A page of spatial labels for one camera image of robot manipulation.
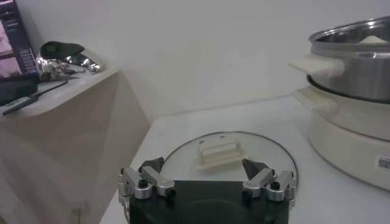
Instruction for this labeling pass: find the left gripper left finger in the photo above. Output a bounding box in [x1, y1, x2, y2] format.
[117, 156, 177, 201]

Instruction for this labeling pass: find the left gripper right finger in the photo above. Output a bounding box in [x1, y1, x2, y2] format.
[241, 158, 297, 202]

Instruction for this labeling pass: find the round glass pot lid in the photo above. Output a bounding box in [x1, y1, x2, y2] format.
[160, 130, 300, 195]

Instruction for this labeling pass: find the stainless steel steamer pot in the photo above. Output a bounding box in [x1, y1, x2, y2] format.
[288, 15, 390, 104]

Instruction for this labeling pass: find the white side table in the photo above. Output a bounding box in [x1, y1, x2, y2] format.
[0, 68, 152, 224]

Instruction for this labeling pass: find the cream electric cooker base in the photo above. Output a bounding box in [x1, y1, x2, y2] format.
[292, 85, 390, 192]

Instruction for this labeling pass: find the black computer mouse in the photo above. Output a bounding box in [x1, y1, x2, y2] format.
[0, 77, 40, 106]

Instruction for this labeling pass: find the shiny chrome domed device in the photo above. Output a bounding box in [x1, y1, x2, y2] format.
[35, 41, 103, 82]

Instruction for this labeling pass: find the open laptop with pink screen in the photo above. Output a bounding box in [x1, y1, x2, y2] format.
[0, 0, 40, 80]

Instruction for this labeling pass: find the thin black desk cable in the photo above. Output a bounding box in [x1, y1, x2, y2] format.
[30, 79, 69, 100]

